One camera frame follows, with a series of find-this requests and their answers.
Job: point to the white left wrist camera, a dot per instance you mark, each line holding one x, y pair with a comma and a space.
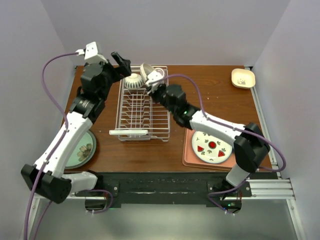
91, 53

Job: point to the cream plate with blue swirl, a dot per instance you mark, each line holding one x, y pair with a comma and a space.
145, 69

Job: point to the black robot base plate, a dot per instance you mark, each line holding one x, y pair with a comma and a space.
164, 188

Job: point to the white watermelon pattern plate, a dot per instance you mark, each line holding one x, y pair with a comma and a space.
209, 148

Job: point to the floral plate under green plate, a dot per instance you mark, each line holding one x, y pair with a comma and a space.
83, 152

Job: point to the purple translucent measuring cup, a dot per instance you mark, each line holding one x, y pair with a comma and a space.
160, 71

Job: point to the cream square panda bowl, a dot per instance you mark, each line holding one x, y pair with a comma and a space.
243, 78

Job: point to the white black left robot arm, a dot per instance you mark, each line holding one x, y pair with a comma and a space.
46, 176

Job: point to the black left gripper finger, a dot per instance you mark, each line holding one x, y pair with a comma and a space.
119, 60
124, 68

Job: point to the white wire dish rack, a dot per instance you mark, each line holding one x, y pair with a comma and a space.
138, 117

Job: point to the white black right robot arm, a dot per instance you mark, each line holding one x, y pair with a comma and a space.
249, 145

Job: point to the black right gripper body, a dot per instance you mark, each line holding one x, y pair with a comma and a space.
159, 93

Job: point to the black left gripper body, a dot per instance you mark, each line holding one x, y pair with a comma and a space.
111, 75

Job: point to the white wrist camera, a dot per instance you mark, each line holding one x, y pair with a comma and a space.
91, 53
154, 80

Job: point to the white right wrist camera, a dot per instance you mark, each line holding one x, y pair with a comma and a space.
154, 80

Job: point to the pink plastic tray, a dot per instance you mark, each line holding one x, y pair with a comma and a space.
190, 159

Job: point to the white bowl with blue dashes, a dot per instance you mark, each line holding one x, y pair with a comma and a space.
133, 82

